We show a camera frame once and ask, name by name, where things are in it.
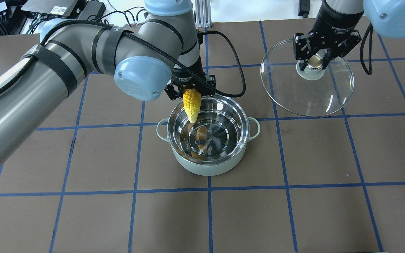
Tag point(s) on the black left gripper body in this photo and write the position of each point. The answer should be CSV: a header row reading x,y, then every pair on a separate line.
x,y
187,78

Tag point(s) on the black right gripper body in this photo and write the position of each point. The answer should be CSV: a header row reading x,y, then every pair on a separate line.
x,y
336,19

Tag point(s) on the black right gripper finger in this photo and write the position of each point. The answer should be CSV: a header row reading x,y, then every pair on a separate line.
x,y
328,55
303,63

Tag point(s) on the yellow corn cob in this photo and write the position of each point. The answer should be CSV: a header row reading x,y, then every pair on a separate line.
x,y
192,104

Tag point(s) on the glass pot lid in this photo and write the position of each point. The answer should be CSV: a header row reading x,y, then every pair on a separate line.
x,y
313,92

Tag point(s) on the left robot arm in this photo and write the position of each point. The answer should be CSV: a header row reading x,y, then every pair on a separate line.
x,y
164,50

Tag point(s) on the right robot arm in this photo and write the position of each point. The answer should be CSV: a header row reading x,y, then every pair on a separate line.
x,y
387,17

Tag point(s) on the pale green electric pot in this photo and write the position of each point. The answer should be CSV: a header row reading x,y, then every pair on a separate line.
x,y
216,142

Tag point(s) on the black laptop power brick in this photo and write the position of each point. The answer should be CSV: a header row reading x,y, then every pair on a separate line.
x,y
92,10

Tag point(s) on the aluminium extrusion post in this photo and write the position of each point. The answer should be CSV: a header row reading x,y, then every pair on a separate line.
x,y
202,12

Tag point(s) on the black network switch box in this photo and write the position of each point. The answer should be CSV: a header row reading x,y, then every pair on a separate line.
x,y
54,8

